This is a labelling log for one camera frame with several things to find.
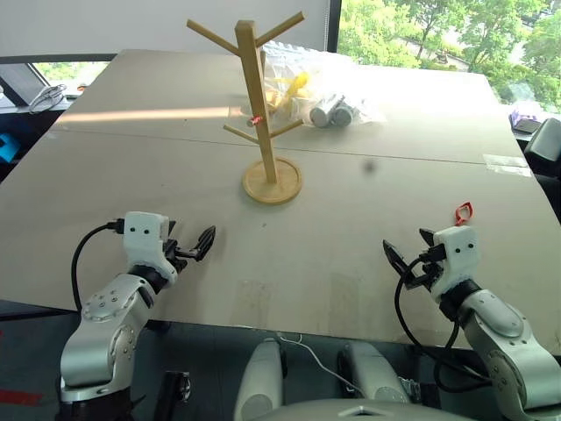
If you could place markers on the grey cylinder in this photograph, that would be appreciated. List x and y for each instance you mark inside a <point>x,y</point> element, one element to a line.
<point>344,115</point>
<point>321,115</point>

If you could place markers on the clear tape strip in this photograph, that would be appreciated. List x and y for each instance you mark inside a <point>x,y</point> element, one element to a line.
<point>506,164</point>

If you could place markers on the wooden tree-shaped hanger stand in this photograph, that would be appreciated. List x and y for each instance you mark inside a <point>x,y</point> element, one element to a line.
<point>258,109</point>

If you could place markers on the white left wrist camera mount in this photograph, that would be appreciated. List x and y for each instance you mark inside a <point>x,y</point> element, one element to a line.
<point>142,237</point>

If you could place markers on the silver right robot thigh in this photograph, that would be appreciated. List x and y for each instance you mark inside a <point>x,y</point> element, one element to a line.
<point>372,373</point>

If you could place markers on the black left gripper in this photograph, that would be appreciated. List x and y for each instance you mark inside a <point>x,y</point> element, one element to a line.
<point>179,254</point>

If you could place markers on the dark window frame post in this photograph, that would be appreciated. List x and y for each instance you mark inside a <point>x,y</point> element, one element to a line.
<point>334,26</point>

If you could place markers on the silver robot torso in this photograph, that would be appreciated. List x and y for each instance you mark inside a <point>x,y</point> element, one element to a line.
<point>364,412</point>

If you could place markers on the yellow plastic item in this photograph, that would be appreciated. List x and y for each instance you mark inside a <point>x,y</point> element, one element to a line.
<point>300,83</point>

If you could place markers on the black office chair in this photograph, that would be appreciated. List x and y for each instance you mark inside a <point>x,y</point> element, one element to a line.
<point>545,144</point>

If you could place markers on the blue plastic object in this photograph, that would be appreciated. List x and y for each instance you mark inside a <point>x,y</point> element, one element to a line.
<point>6,147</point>

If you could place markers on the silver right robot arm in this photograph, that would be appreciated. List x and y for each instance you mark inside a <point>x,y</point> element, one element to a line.
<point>499,324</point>

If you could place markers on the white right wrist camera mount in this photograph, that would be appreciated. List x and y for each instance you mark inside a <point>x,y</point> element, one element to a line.
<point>460,254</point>

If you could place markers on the clear plastic bag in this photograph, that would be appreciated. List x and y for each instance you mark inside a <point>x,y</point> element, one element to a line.
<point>280,61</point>

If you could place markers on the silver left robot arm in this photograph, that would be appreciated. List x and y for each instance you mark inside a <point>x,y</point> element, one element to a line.
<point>103,324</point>

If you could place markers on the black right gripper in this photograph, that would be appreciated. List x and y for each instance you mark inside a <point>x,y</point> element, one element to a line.
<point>427,278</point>

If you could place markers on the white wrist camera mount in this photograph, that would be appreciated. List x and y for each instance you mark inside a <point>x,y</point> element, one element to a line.
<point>460,254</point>
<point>142,237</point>

